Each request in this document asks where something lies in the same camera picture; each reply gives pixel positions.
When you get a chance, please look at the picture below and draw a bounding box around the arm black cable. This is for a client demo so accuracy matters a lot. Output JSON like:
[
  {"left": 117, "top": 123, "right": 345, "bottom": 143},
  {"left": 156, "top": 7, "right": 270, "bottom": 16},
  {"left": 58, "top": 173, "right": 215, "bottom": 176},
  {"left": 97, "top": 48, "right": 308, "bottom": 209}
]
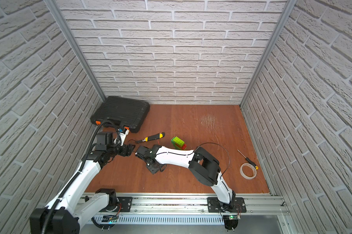
[
  {"left": 41, "top": 119, "right": 121, "bottom": 234},
  {"left": 197, "top": 142, "right": 232, "bottom": 176}
]

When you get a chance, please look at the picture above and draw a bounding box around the yellow handled screwdriver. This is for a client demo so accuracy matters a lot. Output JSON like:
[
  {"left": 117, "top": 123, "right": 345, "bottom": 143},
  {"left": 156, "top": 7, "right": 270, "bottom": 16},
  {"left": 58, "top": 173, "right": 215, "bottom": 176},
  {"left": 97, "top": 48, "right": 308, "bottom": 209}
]
[{"left": 237, "top": 149, "right": 259, "bottom": 171}]

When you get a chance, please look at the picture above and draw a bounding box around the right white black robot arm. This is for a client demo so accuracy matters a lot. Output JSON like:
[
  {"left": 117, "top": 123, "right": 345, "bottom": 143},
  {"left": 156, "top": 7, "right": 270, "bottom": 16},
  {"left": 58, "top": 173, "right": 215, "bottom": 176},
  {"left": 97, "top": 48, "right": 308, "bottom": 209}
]
[{"left": 136, "top": 145, "right": 236, "bottom": 207}]

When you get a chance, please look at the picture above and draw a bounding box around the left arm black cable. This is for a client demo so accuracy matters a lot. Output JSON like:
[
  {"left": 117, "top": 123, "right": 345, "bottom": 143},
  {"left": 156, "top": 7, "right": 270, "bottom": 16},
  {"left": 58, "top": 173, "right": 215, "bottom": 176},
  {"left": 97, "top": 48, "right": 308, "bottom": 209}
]
[{"left": 41, "top": 119, "right": 121, "bottom": 234}]

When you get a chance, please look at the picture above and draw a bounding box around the clear tape roll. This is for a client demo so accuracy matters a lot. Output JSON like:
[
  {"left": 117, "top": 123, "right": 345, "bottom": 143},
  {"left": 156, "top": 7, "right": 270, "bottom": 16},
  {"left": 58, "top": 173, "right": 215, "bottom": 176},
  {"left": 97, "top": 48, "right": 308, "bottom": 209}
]
[{"left": 239, "top": 163, "right": 257, "bottom": 180}]

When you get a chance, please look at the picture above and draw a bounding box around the black plastic tool case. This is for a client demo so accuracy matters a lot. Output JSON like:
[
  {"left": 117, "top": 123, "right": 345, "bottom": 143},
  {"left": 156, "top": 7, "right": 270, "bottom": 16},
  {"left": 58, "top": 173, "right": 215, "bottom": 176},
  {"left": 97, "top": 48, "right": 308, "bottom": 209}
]
[{"left": 90, "top": 96, "right": 150, "bottom": 133}]

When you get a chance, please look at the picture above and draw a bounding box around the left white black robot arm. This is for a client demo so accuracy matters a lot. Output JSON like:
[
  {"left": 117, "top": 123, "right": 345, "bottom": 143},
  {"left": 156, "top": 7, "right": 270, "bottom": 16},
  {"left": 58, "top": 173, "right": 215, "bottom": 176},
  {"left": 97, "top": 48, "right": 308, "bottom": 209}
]
[{"left": 29, "top": 129, "right": 135, "bottom": 234}]

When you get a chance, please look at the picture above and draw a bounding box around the yellow black utility knife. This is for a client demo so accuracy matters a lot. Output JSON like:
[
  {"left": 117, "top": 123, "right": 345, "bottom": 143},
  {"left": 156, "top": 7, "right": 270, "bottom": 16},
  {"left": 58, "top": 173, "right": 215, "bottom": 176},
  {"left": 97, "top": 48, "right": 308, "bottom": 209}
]
[{"left": 136, "top": 132, "right": 165, "bottom": 143}]

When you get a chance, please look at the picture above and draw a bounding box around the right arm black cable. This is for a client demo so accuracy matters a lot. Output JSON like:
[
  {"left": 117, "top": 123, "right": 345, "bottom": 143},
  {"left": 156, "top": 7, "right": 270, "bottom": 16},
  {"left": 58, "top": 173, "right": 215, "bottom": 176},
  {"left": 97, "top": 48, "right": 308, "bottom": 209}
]
[{"left": 197, "top": 142, "right": 232, "bottom": 176}]

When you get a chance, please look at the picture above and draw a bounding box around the lime green long lego brick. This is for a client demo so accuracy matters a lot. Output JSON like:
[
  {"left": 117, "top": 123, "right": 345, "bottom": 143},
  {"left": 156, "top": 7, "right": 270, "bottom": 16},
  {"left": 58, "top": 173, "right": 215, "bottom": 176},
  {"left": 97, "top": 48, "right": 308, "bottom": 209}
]
[{"left": 171, "top": 136, "right": 185, "bottom": 150}]

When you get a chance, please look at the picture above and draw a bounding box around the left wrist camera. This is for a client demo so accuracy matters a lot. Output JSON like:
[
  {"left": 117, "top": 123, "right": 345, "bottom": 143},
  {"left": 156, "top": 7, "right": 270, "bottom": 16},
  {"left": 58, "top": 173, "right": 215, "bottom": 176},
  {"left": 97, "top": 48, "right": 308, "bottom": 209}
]
[{"left": 114, "top": 127, "right": 130, "bottom": 146}]

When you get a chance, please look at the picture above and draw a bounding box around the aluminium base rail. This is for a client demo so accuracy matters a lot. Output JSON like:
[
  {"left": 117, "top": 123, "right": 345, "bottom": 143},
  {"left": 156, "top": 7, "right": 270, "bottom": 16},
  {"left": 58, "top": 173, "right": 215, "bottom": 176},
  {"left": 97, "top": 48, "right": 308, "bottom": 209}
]
[{"left": 47, "top": 191, "right": 291, "bottom": 226}]

